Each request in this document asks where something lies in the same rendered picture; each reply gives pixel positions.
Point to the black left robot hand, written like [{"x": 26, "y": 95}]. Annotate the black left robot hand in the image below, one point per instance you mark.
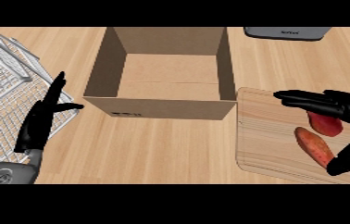
[{"x": 44, "y": 116}]

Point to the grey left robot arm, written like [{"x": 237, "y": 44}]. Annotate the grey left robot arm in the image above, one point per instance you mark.
[{"x": 22, "y": 169}]

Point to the red sweet potato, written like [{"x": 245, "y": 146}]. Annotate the red sweet potato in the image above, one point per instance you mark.
[{"x": 327, "y": 124}]

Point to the grey appliance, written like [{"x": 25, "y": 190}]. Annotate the grey appliance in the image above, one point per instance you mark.
[{"x": 287, "y": 33}]

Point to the pale wooden cutting board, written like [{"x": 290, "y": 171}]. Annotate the pale wooden cutting board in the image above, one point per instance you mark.
[{"x": 270, "y": 138}]

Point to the brown cardboard box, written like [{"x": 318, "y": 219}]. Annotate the brown cardboard box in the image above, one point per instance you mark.
[{"x": 169, "y": 73}]

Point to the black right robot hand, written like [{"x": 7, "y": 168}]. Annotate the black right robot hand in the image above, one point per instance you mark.
[{"x": 320, "y": 104}]

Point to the orange sweet potato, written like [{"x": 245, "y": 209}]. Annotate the orange sweet potato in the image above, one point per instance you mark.
[{"x": 314, "y": 146}]

